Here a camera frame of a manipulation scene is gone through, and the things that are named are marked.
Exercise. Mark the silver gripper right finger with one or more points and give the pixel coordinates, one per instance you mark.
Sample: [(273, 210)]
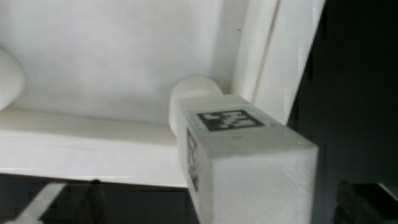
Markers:
[(367, 203)]

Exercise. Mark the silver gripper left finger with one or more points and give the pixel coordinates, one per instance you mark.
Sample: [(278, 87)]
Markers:
[(72, 202)]

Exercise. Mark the white leg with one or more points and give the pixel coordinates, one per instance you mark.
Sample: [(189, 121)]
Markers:
[(248, 159)]

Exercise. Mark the white square tabletop tray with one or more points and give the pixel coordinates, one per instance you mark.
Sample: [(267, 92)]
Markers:
[(95, 56)]

